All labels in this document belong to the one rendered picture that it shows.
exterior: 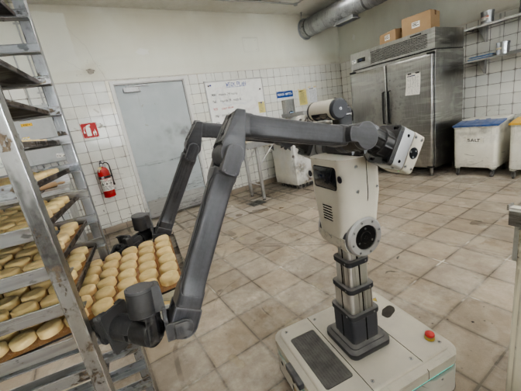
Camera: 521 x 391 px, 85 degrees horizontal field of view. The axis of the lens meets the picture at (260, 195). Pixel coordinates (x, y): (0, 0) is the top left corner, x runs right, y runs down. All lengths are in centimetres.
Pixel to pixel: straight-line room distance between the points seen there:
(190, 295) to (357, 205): 67
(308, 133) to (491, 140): 426
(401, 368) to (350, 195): 73
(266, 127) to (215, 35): 471
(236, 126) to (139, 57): 426
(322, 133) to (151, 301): 56
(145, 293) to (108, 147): 406
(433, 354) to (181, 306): 112
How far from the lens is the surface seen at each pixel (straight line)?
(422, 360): 147
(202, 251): 65
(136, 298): 65
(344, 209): 107
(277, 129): 71
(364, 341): 145
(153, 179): 477
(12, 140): 69
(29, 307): 85
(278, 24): 610
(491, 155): 494
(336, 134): 80
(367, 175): 108
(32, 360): 87
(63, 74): 471
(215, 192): 64
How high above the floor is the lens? 129
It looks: 15 degrees down
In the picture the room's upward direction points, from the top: 10 degrees counter-clockwise
